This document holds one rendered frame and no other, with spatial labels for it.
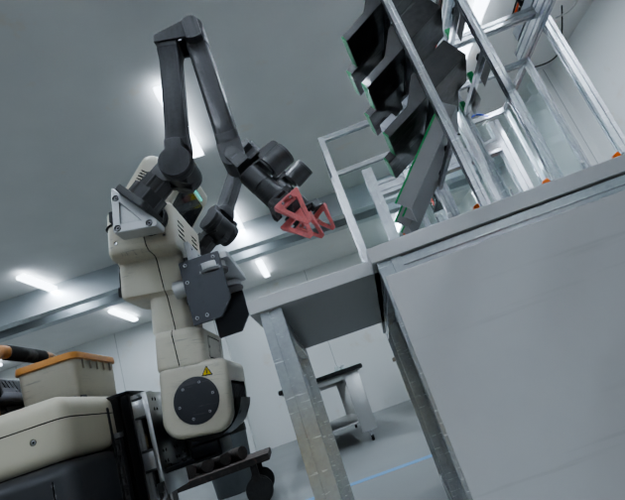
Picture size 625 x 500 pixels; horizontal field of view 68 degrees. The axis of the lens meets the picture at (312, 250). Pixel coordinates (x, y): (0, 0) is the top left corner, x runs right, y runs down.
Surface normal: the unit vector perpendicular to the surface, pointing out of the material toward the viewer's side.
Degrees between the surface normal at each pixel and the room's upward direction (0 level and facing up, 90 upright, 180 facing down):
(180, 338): 90
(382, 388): 90
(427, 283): 90
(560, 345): 90
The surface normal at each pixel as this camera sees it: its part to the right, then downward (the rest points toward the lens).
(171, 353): -0.04, -0.29
